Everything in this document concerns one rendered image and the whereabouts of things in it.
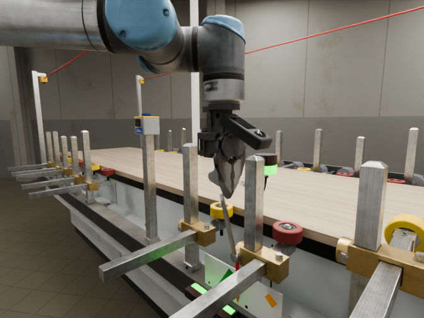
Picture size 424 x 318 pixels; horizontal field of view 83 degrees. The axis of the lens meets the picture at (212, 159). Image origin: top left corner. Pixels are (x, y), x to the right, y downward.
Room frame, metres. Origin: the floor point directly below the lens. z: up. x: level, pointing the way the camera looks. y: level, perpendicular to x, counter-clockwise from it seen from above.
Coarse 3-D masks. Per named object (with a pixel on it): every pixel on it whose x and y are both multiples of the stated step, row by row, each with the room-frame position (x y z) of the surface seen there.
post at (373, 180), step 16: (368, 176) 0.40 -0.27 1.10; (384, 176) 0.39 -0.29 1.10; (368, 192) 0.40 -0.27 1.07; (384, 192) 0.40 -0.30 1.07; (368, 208) 0.40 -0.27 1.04; (368, 224) 0.40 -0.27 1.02; (368, 240) 0.40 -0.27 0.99; (352, 272) 0.41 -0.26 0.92; (352, 288) 0.41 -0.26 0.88; (352, 304) 0.41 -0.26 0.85
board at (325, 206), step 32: (96, 160) 1.94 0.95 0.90; (128, 160) 1.93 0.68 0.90; (160, 160) 1.92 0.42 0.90; (288, 192) 0.99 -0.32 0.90; (320, 192) 0.98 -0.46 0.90; (352, 192) 0.98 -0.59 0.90; (416, 192) 0.97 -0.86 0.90; (320, 224) 0.66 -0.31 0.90; (352, 224) 0.66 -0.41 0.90; (384, 224) 0.66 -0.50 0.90
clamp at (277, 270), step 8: (240, 248) 0.59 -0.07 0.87; (264, 248) 0.58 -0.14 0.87; (248, 256) 0.57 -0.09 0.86; (256, 256) 0.55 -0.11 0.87; (264, 256) 0.54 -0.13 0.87; (272, 256) 0.54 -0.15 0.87; (240, 264) 0.59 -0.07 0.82; (272, 264) 0.52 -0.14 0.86; (280, 264) 0.51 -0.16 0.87; (288, 264) 0.54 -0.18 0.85; (272, 272) 0.52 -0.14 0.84; (280, 272) 0.51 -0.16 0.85; (288, 272) 0.54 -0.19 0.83; (272, 280) 0.52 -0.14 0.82; (280, 280) 0.51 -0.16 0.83
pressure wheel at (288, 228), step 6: (276, 222) 0.66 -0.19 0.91; (282, 222) 0.66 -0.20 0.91; (288, 222) 0.66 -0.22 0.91; (276, 228) 0.62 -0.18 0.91; (282, 228) 0.62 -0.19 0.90; (288, 228) 0.62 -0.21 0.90; (294, 228) 0.62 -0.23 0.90; (300, 228) 0.62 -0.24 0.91; (276, 234) 0.61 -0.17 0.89; (282, 234) 0.60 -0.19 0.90; (288, 234) 0.60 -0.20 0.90; (294, 234) 0.59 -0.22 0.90; (300, 234) 0.60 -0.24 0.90; (276, 240) 0.61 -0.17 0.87; (282, 240) 0.60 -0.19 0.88; (288, 240) 0.60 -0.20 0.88; (294, 240) 0.60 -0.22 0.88; (300, 240) 0.61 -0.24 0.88
